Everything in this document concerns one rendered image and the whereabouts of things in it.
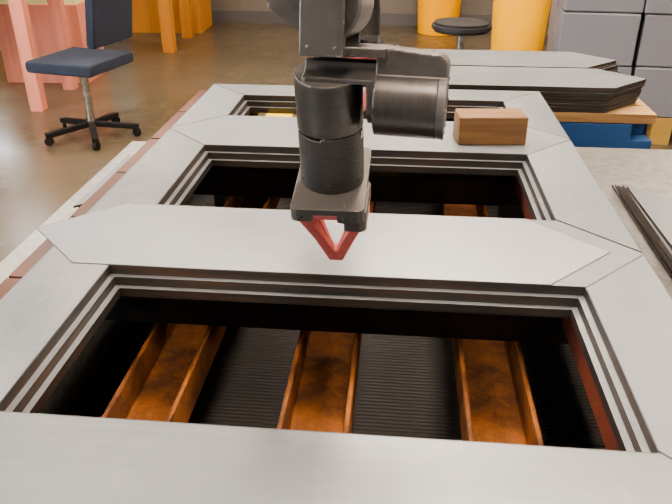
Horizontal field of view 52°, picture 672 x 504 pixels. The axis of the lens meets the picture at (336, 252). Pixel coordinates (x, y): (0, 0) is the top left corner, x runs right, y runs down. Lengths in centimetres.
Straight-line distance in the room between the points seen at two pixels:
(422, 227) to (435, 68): 41
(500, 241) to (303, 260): 26
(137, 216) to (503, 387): 54
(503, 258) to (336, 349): 27
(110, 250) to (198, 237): 11
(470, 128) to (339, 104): 70
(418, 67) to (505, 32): 506
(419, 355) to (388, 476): 65
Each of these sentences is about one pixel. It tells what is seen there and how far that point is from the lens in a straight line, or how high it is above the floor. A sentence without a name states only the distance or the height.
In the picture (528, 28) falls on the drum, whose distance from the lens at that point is 560.
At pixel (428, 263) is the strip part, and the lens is 85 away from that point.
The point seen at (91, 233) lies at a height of 85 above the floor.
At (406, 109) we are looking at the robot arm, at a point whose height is 110.
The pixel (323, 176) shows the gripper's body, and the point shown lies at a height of 103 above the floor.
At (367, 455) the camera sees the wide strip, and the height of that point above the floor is 85.
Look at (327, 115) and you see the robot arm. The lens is 57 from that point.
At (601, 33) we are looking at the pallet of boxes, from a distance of 406.
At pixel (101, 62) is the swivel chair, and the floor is 45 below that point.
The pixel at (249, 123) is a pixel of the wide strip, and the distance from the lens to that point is 137.
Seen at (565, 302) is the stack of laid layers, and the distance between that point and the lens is 84.
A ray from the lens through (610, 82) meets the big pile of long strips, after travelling 179.
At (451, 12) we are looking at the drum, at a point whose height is 21.
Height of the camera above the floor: 125
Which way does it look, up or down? 28 degrees down
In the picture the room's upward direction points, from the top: straight up
